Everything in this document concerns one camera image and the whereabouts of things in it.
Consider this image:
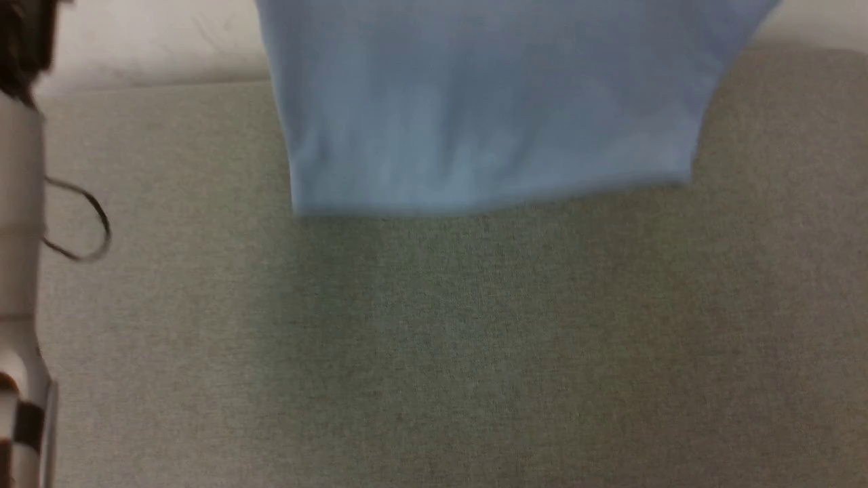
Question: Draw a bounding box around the light blue cloth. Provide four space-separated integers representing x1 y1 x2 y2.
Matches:
254 0 784 218

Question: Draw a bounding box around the grey fabric sofa seat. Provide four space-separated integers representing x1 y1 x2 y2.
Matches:
0 44 868 488

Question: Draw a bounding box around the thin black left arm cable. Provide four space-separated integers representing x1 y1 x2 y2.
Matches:
42 176 113 264

